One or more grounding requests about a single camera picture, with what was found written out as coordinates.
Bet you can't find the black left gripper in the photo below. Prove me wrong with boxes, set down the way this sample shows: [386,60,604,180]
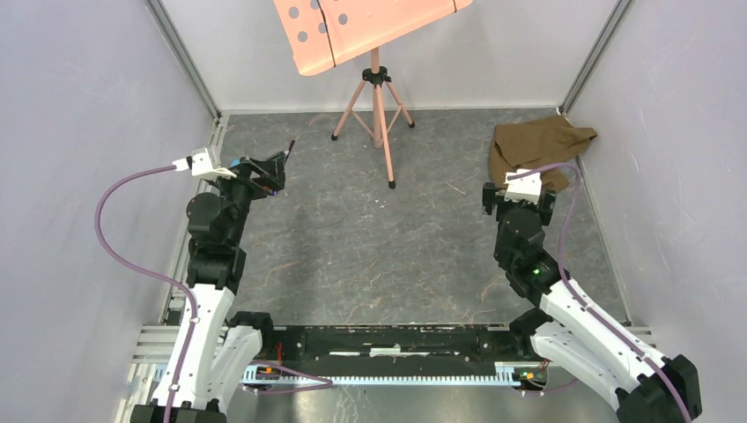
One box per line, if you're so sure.
[209,152,285,246]

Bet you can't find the brown cloth napkin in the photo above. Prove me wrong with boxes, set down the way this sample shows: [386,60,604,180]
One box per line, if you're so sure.
[488,115,597,186]

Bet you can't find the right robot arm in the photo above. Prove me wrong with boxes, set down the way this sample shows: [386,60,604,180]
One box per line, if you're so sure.
[482,182,703,422]

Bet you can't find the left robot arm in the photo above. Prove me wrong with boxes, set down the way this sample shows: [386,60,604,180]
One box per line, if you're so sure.
[129,147,291,422]

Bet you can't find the pink music stand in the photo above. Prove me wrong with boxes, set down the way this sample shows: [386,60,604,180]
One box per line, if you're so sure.
[274,0,472,189]

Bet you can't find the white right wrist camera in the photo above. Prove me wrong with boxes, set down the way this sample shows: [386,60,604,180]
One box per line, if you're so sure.
[504,169,543,204]

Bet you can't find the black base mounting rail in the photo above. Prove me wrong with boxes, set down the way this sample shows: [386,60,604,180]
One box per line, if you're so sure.
[256,324,543,377]

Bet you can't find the white toothed cable strip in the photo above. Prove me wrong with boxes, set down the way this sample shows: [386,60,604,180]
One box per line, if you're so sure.
[240,365,548,388]

